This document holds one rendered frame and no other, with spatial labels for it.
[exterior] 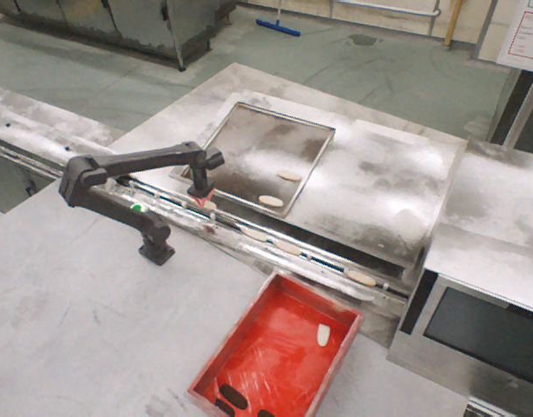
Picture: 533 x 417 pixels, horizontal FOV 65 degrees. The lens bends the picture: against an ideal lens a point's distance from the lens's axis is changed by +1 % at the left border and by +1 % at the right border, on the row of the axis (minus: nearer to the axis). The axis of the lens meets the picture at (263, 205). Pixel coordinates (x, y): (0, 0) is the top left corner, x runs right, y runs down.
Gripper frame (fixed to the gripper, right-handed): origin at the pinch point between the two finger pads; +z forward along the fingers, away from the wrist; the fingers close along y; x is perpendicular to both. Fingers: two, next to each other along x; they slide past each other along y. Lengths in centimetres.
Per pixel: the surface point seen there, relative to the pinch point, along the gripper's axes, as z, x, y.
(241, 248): 6.7, -21.4, -8.6
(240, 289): 10.9, -28.4, -21.6
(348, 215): 2, -51, 20
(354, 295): 7, -65, -8
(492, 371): -9, -104, -23
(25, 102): 12, 142, 27
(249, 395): 10, -49, -51
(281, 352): 10, -51, -35
